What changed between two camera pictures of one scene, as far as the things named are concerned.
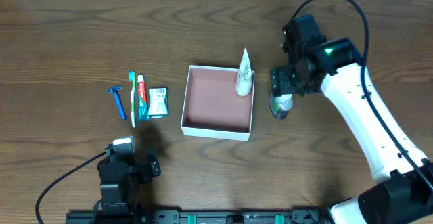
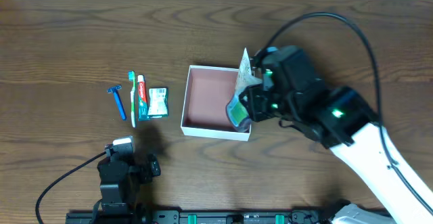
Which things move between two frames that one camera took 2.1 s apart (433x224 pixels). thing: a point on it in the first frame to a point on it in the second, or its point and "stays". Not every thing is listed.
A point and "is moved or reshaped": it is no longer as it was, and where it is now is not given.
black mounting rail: (205, 216) stays
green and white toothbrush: (132, 77) stays
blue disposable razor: (118, 101) stays
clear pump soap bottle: (280, 105) is moved or reshaped
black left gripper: (153, 166) stays
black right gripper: (279, 82) to (258, 99)
